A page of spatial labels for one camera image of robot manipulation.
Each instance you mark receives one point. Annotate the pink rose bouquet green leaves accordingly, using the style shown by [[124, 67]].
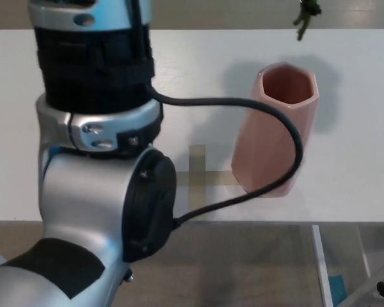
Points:
[[302, 22]]

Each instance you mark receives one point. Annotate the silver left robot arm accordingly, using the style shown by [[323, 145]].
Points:
[[83, 198]]

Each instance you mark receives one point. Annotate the pink faceted ceramic vase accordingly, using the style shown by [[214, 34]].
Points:
[[265, 134]]

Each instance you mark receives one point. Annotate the thin white table leg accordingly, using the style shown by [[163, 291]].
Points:
[[364, 252]]

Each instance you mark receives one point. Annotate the teal floor item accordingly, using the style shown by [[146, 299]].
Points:
[[336, 288]]

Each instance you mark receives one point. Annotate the short beige tape strip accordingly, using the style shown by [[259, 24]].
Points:
[[219, 179]]

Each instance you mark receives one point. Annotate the long beige tape strip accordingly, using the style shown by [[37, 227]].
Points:
[[197, 160]]

